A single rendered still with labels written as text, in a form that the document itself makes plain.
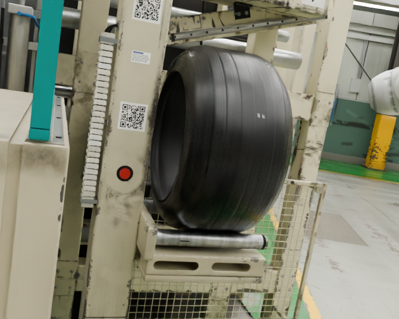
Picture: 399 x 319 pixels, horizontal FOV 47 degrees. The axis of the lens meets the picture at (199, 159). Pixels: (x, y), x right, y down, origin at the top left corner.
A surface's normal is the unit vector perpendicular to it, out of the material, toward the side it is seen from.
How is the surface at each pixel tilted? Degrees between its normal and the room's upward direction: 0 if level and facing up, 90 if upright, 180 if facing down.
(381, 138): 90
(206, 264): 90
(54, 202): 90
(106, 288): 90
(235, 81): 47
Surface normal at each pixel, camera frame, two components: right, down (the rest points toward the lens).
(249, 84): 0.32, -0.51
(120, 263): 0.29, 0.22
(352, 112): -0.04, 0.17
